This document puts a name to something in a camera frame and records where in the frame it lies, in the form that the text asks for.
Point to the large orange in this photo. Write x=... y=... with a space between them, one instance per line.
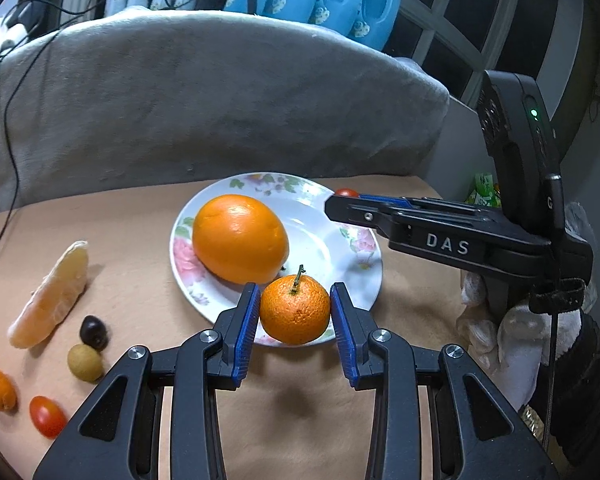
x=235 y=237

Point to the white floral plate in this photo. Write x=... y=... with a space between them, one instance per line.
x=320 y=240

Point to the tan longan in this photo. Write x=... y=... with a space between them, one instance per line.
x=85 y=362

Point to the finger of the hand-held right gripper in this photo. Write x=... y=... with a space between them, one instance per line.
x=355 y=215
x=385 y=200

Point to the small mandarin with stem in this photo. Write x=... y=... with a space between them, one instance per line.
x=295 y=310

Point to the white power strip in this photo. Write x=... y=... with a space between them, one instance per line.
x=10 y=35

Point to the peeled pomelo segment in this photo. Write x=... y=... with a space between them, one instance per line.
x=50 y=300

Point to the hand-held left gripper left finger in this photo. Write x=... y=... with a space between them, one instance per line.
x=245 y=332

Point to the green packet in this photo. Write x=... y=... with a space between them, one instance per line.
x=486 y=192

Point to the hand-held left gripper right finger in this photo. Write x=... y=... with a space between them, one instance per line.
x=345 y=337

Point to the person's right hand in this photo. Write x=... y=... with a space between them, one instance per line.
x=520 y=340

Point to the red cherry tomato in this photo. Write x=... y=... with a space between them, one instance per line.
x=47 y=417
x=347 y=192

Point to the black power adapter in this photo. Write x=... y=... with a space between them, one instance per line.
x=32 y=12

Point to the dark grape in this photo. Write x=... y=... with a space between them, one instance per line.
x=92 y=332

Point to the grey fleece blanket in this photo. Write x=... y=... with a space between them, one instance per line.
x=205 y=100

